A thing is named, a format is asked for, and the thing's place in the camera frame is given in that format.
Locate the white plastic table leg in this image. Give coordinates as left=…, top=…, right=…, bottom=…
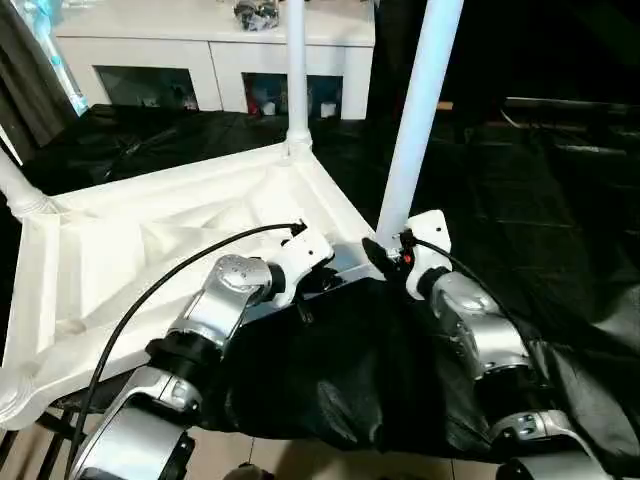
left=0, top=372, right=32, bottom=422
left=373, top=0, right=465, bottom=252
left=283, top=0, right=315, bottom=157
left=0, top=146, right=52, bottom=217

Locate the white plastic table top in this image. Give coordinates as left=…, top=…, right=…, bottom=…
left=0, top=141, right=382, bottom=432

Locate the black mat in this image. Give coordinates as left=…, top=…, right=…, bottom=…
left=0, top=102, right=640, bottom=464

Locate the black box with beige label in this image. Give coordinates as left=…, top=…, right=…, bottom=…
left=372, top=0, right=506, bottom=136

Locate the black television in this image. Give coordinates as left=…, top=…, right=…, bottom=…
left=502, top=0, right=640, bottom=134

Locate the clear bag on cabinet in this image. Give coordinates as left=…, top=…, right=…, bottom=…
left=233, top=0, right=282, bottom=33

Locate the white cabinet with glass doors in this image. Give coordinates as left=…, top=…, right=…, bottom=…
left=53, top=0, right=377, bottom=121

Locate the blue white package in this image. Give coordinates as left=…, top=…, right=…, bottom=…
left=36, top=14, right=90, bottom=115

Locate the grey curtain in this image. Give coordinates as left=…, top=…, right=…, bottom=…
left=0, top=7, right=77, bottom=156

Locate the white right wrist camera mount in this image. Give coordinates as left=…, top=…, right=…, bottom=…
left=398, top=209, right=452, bottom=302

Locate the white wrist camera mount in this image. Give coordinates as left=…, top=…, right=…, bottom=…
left=268, top=223, right=335, bottom=305
left=398, top=209, right=452, bottom=302

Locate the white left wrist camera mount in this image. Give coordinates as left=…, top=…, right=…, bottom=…
left=268, top=223, right=335, bottom=305

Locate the black left wrist camera cable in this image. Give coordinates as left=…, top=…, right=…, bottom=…
left=66, top=219, right=307, bottom=479

